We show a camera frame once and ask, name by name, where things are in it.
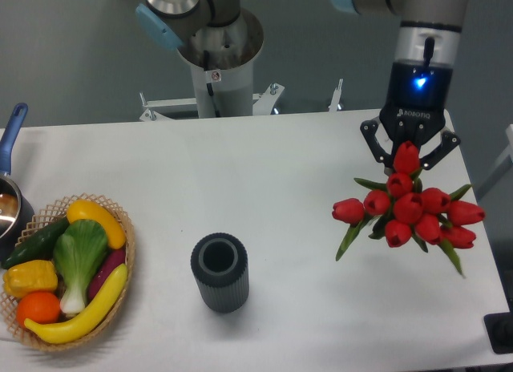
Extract yellow banana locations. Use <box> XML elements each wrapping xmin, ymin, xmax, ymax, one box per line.
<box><xmin>24</xmin><ymin>264</ymin><xmax>128</xmax><ymax>345</ymax></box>

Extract yellow squash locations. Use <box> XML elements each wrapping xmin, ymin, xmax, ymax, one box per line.
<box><xmin>67</xmin><ymin>199</ymin><xmax>126</xmax><ymax>249</ymax></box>

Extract yellow bell pepper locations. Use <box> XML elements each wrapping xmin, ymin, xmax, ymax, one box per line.
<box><xmin>2</xmin><ymin>260</ymin><xmax>59</xmax><ymax>299</ymax></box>

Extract white metal base frame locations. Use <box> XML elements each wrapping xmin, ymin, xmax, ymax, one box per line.
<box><xmin>139</xmin><ymin>78</ymin><xmax>344</xmax><ymax>122</ymax></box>

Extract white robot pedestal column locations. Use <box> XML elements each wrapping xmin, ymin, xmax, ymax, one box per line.
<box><xmin>179</xmin><ymin>8</ymin><xmax>264</xmax><ymax>119</ymax></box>

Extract blue handled saucepan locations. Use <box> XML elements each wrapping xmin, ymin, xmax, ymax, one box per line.
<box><xmin>1</xmin><ymin>103</ymin><xmax>34</xmax><ymax>262</ymax></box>

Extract dark grey ribbed vase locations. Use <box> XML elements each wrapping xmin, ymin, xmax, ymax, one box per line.
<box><xmin>190</xmin><ymin>232</ymin><xmax>249</xmax><ymax>313</ymax></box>

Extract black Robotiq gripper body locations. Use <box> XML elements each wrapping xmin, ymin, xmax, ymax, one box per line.
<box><xmin>379</xmin><ymin>62</ymin><xmax>453</xmax><ymax>152</ymax></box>

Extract black device at table edge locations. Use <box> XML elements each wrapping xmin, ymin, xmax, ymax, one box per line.
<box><xmin>483</xmin><ymin>312</ymin><xmax>512</xmax><ymax>354</ymax></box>

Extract orange fruit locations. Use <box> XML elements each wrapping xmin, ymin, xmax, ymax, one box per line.
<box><xmin>16</xmin><ymin>292</ymin><xmax>60</xmax><ymax>327</ymax></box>

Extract white furniture frame at right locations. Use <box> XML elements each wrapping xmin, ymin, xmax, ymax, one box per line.
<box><xmin>475</xmin><ymin>124</ymin><xmax>512</xmax><ymax>201</ymax></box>

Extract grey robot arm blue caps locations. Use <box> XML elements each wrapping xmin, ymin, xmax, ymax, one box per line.
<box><xmin>135</xmin><ymin>0</ymin><xmax>468</xmax><ymax>172</ymax></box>

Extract woven wicker basket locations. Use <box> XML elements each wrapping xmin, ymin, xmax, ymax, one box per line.
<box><xmin>0</xmin><ymin>192</ymin><xmax>136</xmax><ymax>352</ymax></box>

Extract red tulip bouquet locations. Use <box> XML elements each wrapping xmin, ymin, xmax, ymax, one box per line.
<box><xmin>332</xmin><ymin>141</ymin><xmax>486</xmax><ymax>274</ymax></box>

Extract purple eggplant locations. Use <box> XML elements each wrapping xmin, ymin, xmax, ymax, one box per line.
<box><xmin>87</xmin><ymin>248</ymin><xmax>126</xmax><ymax>301</ymax></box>

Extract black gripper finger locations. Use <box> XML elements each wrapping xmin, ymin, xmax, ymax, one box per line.
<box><xmin>360</xmin><ymin>117</ymin><xmax>397</xmax><ymax>175</ymax></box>
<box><xmin>420</xmin><ymin>127</ymin><xmax>461</xmax><ymax>170</ymax></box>

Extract green bok choy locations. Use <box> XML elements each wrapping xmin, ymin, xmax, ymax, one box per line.
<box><xmin>53</xmin><ymin>220</ymin><xmax>108</xmax><ymax>317</ymax></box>

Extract dark green cucumber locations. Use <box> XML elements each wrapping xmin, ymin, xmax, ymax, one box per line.
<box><xmin>2</xmin><ymin>217</ymin><xmax>70</xmax><ymax>269</ymax></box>

